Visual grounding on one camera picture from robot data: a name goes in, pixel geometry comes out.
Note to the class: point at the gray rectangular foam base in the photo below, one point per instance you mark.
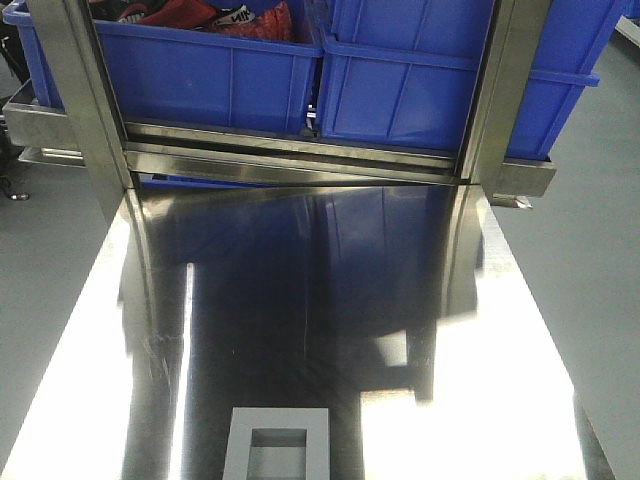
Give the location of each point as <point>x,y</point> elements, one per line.
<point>278,443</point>

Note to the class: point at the blue bin on right cart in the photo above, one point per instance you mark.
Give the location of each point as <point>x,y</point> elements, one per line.
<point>403,72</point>

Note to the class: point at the blue bin with red items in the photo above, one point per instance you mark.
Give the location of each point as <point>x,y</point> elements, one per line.
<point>190,76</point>

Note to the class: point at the red and black packaged items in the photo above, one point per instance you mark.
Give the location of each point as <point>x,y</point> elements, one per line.
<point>275,23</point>

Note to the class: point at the stainless steel cart frame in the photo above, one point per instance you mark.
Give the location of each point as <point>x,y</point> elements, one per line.
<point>89,130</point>

